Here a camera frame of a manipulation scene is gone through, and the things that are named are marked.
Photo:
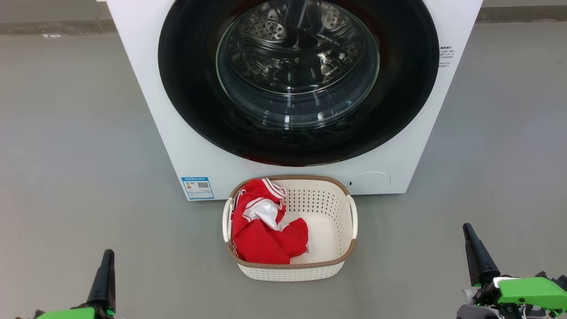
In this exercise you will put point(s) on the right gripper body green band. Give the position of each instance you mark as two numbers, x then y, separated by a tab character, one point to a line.
531	294

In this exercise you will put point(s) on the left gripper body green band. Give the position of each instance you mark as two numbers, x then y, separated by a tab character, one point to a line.
66	313

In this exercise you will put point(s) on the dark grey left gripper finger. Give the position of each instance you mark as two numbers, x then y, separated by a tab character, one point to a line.
110	288
98	288

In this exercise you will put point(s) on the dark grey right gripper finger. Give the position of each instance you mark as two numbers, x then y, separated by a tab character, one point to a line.
473	266
487	266

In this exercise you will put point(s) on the red shorts white stripe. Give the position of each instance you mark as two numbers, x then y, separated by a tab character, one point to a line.
266	248

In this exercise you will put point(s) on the black round glass washer door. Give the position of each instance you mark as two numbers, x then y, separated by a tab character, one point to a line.
186	88

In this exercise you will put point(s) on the white front-load washing machine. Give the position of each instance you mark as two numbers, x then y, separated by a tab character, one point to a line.
133	66

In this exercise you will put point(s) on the stainless steel washing machine drum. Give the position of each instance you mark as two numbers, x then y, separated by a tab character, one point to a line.
297	44

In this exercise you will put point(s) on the blue energy label sticker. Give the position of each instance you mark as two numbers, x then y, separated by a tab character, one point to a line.
197	188

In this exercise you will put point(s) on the round white filter cover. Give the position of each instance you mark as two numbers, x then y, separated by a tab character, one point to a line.
370	181

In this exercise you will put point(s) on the cream laundry basket brown rim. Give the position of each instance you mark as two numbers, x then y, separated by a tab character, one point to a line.
328	208

